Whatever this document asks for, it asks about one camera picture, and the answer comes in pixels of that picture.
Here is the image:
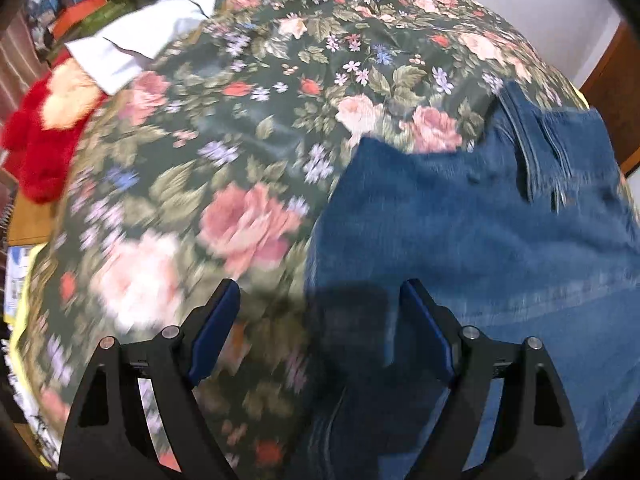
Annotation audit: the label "striped curtain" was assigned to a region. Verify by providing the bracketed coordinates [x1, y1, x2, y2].
[0, 10, 51, 111]

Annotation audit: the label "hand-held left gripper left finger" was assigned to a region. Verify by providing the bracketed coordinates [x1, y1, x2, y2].
[56, 278, 242, 480]

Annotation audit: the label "white cloth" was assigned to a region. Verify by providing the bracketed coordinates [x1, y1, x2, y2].
[65, 0, 236, 96]

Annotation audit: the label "blue denim jeans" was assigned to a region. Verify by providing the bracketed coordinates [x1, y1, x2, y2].
[295, 80, 640, 480]

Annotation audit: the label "wooden side table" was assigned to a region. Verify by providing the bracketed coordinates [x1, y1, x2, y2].
[7, 192, 63, 246]

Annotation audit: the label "red plush toy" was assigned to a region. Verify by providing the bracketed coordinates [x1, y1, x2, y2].
[0, 55, 108, 206]

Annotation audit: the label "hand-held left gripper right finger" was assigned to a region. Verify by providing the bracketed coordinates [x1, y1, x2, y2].
[400, 278, 586, 480]

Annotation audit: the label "floral blanket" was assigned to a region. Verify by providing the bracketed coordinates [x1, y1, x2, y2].
[20, 0, 591, 480]

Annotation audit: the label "wooden door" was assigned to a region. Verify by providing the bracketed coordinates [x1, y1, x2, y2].
[580, 20, 640, 176]

